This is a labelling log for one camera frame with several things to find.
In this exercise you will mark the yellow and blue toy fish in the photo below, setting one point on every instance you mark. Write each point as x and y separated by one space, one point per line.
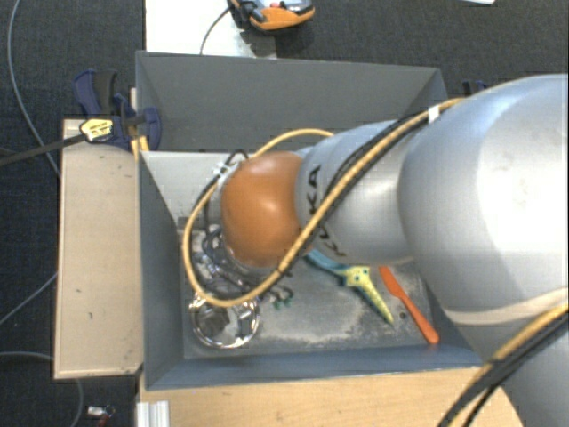
371 294

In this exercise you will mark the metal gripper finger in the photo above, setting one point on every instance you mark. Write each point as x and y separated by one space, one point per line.
221 320
245 321

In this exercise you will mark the orange plastic knife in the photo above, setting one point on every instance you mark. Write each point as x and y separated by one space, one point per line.
411 307

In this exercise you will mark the grey metal bin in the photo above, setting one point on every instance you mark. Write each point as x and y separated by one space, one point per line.
231 100

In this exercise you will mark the pale wood flat board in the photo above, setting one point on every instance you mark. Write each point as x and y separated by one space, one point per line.
100 256

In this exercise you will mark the clear glass cup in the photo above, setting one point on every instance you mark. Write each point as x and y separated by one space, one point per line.
195 327

